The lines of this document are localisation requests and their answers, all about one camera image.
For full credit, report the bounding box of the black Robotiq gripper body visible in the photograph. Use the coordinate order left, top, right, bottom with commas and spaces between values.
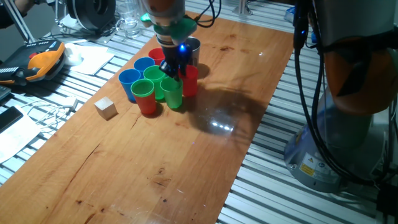
162, 43, 192, 68

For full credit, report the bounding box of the stainless steel cup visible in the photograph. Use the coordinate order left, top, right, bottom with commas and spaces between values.
185, 36, 201, 68

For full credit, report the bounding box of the clear glass beaker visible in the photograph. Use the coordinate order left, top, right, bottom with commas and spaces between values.
115, 1, 142, 40

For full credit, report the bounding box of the small wooden cube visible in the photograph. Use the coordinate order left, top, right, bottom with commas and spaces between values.
94, 96, 119, 121

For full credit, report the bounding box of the white paper sheet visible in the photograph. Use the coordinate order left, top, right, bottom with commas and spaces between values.
67, 45, 115, 76
0, 105, 41, 164

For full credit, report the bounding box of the black round spool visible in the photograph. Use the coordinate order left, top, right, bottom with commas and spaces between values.
66, 0, 117, 32

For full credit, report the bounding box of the white plastic adapter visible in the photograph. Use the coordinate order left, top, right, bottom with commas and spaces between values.
63, 42, 83, 67

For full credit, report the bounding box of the wooden work board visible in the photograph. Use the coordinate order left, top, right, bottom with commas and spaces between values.
0, 9, 296, 224

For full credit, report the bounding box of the grey metal stand leg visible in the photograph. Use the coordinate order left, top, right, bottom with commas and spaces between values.
53, 0, 68, 30
2, 0, 37, 44

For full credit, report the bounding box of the orange black teach pendant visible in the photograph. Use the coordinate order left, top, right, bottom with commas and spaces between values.
0, 39, 67, 86

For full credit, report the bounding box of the black smartphone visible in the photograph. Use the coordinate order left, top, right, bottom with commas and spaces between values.
0, 106, 24, 134

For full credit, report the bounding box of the aluminium frame beam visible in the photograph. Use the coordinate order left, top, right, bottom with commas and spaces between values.
231, 0, 253, 16

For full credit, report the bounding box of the white charger cable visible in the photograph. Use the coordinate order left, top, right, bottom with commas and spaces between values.
20, 96, 78, 131

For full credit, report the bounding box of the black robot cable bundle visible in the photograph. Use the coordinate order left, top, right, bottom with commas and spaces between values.
292, 0, 398, 187

